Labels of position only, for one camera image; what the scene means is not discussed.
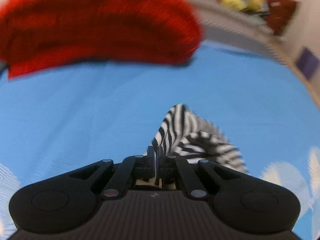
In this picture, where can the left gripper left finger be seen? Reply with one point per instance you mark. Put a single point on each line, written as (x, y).
(132, 168)

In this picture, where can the dark red cushion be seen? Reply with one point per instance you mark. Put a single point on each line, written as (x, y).
(280, 14)

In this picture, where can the black white striped hooded sweater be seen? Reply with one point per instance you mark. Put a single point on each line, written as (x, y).
(207, 150)

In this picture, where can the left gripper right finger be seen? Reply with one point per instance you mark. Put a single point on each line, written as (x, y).
(174, 169)

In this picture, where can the purple box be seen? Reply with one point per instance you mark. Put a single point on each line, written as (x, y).
(307, 63)

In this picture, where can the blue patterned bed sheet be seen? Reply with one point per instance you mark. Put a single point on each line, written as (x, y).
(64, 118)

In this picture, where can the red folded blanket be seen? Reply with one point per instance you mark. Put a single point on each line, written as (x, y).
(43, 34)

